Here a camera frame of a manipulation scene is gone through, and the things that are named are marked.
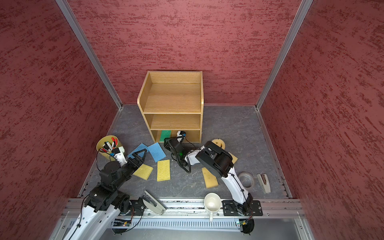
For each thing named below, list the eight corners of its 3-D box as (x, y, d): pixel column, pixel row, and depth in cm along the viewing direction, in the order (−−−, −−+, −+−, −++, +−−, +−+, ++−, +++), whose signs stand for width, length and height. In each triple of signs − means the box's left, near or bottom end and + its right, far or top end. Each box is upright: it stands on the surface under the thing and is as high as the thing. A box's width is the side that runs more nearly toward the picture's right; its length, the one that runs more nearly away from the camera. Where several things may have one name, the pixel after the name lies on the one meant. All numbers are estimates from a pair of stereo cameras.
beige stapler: (261, 192, 81) (263, 191, 79) (257, 175, 88) (258, 173, 85) (270, 192, 81) (272, 191, 79) (264, 175, 88) (266, 173, 85)
